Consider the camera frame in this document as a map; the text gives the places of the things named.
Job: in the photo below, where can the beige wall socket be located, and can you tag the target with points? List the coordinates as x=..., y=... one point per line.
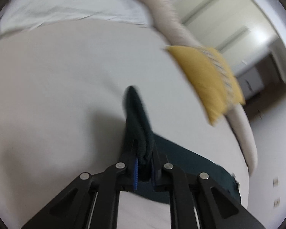
x=276, y=203
x=275, y=181

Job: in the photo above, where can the cream wardrobe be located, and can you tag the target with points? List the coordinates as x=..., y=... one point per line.
x=238, y=29

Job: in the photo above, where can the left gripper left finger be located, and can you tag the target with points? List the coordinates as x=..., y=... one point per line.
x=89, y=201

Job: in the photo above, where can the yellow patterned cushion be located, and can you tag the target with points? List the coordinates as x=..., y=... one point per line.
x=211, y=77

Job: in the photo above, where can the light grey bed sheet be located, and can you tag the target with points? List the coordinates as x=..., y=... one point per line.
x=61, y=93

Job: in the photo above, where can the beige rolled duvet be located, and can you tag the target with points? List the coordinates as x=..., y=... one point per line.
x=166, y=21

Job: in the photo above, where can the white bed pillow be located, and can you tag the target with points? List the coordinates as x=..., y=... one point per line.
x=25, y=15

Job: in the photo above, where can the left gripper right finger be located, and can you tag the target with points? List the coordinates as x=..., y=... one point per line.
x=197, y=201

